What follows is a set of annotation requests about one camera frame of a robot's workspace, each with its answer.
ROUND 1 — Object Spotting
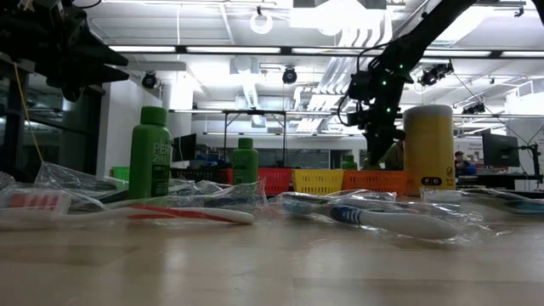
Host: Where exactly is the person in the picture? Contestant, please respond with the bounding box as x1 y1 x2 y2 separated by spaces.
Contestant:
453 150 477 178
384 129 407 171

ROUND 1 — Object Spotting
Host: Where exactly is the teal bagged toothbrush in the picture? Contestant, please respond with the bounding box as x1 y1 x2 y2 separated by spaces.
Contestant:
419 186 544 216

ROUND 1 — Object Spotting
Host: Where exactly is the orange plastic basket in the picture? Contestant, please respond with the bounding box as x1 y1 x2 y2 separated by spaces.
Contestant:
342 170 409 197

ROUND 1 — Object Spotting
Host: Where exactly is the red plastic basket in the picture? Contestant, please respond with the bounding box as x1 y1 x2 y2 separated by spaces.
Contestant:
224 167 293 196

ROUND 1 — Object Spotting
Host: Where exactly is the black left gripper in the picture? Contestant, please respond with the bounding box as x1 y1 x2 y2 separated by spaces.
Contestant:
0 0 130 103

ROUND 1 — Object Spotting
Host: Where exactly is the black plastic basket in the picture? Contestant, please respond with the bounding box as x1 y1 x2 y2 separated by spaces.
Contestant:
171 168 226 184

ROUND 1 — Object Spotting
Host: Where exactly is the blue white bagged toothbrush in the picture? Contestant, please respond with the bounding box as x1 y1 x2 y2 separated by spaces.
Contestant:
271 190 511 247

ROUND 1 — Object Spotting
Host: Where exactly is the round white ceiling lamp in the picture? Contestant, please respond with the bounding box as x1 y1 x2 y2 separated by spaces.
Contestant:
249 6 274 36

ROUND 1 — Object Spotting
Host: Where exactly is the red white bagged toothbrush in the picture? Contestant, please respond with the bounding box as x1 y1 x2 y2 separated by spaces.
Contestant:
0 169 256 233

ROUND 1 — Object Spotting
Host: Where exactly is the long overhead light bar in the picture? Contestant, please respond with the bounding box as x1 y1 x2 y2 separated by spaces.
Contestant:
108 44 544 60

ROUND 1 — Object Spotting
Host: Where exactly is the black computer monitor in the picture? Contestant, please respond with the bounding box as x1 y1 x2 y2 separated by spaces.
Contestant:
482 133 520 168
172 133 198 163

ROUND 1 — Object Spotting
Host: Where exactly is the yellow canister white lid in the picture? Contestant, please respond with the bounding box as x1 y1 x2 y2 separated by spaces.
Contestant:
402 105 456 197

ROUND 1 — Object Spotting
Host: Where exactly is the black background desk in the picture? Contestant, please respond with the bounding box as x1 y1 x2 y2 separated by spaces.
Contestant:
456 173 544 199

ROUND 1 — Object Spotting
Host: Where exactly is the black background rig frame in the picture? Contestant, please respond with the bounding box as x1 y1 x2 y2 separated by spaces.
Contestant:
169 109 366 169

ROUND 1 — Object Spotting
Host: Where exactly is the yellow plastic basket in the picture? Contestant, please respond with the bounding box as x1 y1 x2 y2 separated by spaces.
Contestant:
292 168 344 196

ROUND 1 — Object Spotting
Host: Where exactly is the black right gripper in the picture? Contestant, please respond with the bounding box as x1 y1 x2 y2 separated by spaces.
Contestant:
365 101 407 167

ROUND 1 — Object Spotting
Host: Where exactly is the yellow extension cable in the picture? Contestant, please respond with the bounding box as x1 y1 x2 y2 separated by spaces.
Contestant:
14 63 44 163

